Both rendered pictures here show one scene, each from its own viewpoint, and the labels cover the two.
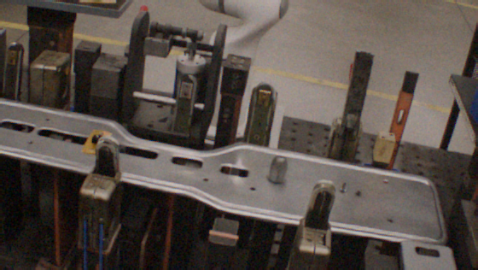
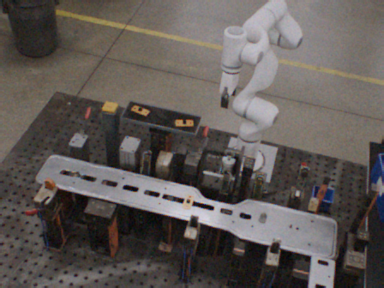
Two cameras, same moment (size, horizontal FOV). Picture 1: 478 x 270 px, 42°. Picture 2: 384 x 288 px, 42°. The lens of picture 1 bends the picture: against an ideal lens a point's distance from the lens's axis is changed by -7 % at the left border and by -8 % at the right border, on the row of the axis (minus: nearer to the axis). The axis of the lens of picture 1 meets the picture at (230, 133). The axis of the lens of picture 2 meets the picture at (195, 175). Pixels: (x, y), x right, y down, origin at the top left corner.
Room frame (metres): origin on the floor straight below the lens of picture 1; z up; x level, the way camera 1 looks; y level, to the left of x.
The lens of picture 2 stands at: (-0.39, 0.04, 2.76)
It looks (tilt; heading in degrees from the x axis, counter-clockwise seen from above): 47 degrees down; 7
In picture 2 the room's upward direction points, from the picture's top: 6 degrees clockwise
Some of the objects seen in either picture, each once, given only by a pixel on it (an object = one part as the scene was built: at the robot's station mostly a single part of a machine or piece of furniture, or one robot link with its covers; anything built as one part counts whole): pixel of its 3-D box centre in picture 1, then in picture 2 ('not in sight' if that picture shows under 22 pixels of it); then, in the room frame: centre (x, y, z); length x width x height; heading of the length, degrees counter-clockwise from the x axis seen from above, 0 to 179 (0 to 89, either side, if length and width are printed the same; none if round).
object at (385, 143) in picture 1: (364, 210); (305, 225); (1.14, -0.31, 0.88); 0.04 x 0.04 x 0.36; 87
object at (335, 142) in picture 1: (329, 196); (289, 215); (1.19, -0.23, 0.88); 0.07 x 0.06 x 0.35; 177
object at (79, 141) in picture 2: not in sight; (82, 165); (1.24, 0.83, 0.88); 0.11 x 0.10 x 0.36; 177
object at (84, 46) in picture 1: (84, 126); (179, 178); (1.26, 0.33, 0.90); 0.05 x 0.05 x 0.40; 87
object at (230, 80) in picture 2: not in sight; (230, 78); (1.27, 0.15, 1.55); 0.10 x 0.07 x 0.11; 170
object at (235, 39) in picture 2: not in sight; (235, 46); (1.27, 0.15, 1.69); 0.09 x 0.08 x 0.13; 69
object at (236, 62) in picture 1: (224, 149); (243, 192); (1.25, 0.01, 0.91); 0.07 x 0.05 x 0.42; 177
